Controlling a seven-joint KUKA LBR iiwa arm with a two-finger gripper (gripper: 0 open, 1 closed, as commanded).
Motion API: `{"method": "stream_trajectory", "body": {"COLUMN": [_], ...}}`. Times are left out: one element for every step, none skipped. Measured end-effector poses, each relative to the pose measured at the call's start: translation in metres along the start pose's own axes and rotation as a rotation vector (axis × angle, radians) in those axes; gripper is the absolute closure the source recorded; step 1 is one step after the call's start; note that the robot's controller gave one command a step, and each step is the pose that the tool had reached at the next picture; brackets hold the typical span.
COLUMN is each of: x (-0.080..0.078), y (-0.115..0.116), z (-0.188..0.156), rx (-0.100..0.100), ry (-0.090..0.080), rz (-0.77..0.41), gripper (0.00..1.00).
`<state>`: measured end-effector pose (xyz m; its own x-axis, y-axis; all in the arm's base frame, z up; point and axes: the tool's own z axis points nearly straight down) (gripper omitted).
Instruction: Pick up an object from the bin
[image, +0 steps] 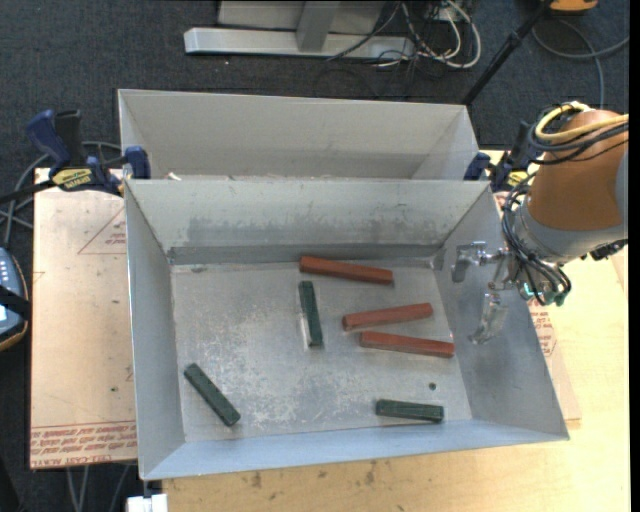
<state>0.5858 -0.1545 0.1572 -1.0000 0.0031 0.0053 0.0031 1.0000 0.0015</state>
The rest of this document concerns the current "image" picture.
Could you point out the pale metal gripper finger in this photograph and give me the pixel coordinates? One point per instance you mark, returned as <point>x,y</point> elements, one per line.
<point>467,255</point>
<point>492,312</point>

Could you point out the red-brown flat block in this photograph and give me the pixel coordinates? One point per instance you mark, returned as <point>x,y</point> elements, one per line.
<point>346,270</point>
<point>387,316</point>
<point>407,344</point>

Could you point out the dark green flat block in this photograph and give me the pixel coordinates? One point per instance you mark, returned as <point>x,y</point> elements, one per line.
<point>212,395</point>
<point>410,410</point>
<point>310,314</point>

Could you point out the grey metal bin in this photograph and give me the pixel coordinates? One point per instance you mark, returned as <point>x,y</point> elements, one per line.
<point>260,350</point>

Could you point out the brown cardboard board, red print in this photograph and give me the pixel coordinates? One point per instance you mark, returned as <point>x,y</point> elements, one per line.
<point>80,325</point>

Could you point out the black cylinder on white bracket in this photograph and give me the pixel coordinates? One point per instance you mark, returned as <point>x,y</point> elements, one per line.
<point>606,250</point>

